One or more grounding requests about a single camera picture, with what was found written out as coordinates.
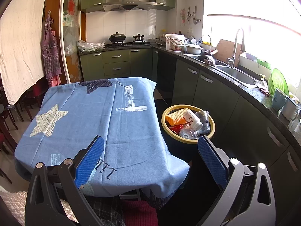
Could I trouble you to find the yellow-rimmed dark bin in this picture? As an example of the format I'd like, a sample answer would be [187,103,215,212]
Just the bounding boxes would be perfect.
[161,104,215,156]

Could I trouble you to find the kitchen window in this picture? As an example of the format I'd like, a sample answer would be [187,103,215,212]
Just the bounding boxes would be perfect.
[202,0,301,92]

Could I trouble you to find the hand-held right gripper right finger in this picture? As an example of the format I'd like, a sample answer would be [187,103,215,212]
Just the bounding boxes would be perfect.
[198,135,276,226]

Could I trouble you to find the small white plastic bottle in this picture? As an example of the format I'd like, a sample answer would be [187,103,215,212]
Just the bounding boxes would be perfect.
[183,110,203,130]

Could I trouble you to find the black pan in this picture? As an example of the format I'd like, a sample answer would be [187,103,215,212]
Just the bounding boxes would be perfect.
[196,54,216,66]

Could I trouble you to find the white enamel basin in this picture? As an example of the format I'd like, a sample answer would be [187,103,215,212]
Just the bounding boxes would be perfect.
[186,44,204,55]

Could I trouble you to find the green plastic strainer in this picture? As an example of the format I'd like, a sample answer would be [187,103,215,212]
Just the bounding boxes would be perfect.
[268,68,289,98]

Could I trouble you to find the black wok with lid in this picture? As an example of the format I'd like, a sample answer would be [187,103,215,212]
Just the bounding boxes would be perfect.
[108,31,127,43]

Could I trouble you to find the steel kitchen faucet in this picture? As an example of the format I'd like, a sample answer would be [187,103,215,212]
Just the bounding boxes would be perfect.
[227,28,246,68]

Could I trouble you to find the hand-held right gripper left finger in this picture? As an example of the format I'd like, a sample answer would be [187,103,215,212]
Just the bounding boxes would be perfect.
[25,135,105,226]

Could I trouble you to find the clear plastic bag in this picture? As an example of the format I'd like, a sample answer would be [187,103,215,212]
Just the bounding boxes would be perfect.
[77,40,105,52]

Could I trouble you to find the clear plastic cup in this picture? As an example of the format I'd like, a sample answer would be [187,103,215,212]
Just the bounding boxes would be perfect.
[195,110,211,133]

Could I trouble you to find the clear plastic water bottle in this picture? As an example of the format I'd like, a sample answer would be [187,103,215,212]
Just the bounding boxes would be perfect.
[179,125,200,140]

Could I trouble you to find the grey-blue mug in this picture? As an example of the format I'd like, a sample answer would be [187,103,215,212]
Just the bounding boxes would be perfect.
[271,88,288,111]

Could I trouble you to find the checked apron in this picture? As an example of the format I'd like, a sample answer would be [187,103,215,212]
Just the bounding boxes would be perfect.
[40,11,62,87]

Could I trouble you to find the glass sliding door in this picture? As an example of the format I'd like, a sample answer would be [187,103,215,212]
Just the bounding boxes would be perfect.
[59,0,86,84]

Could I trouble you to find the plaid cloth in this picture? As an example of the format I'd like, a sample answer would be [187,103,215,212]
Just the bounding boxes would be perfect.
[87,195,123,226]

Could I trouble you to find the blue star-print tablecloth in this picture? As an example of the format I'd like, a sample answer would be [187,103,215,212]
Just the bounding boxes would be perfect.
[14,76,190,198]

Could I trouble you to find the white plastic bucket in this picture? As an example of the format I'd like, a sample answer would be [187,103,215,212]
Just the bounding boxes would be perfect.
[165,33,186,52]

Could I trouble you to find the orange foam fruit net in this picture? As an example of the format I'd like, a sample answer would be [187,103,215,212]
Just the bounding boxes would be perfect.
[165,109,189,126]

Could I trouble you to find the hanging kitchen utensils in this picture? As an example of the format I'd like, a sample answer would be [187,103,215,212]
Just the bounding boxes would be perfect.
[186,6,202,25]

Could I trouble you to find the red and white packet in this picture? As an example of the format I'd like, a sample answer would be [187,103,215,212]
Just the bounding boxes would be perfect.
[168,125,186,134]

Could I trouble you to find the wooden cutting board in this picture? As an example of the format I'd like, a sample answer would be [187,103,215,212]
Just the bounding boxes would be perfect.
[214,39,242,63]

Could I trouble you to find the dark red cloth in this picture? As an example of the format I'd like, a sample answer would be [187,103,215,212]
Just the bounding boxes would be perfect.
[122,200,158,226]

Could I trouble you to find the steel sink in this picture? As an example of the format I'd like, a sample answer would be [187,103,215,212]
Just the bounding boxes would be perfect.
[215,65,259,86]

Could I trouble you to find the dark wooden chair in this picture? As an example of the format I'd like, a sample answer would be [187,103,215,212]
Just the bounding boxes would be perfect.
[17,76,49,122]
[0,85,19,184]

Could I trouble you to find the gas stove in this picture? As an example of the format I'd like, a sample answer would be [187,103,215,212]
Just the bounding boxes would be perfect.
[107,41,152,49]

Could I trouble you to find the white mug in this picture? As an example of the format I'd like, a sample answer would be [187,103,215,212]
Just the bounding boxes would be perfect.
[281,97,301,121]

